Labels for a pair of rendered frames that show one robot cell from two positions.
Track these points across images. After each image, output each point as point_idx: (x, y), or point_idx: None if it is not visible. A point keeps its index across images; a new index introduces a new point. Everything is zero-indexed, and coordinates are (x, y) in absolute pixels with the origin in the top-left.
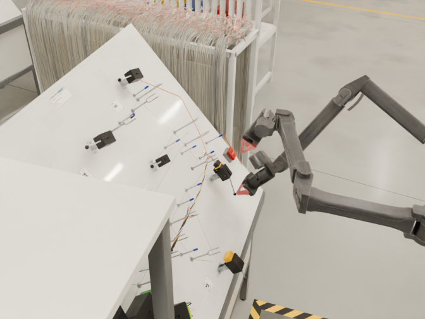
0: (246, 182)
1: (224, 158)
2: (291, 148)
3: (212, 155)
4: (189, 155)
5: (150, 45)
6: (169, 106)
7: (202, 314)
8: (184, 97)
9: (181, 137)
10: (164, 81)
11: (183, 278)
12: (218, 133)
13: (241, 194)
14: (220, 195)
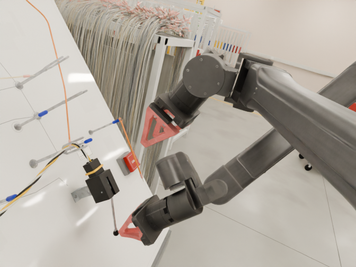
0: (142, 214)
1: (118, 166)
2: (331, 107)
3: (95, 154)
4: (39, 137)
5: (66, 20)
6: (31, 45)
7: None
8: (74, 55)
9: (36, 100)
10: (41, 15)
11: None
12: (126, 143)
13: (128, 237)
14: (87, 230)
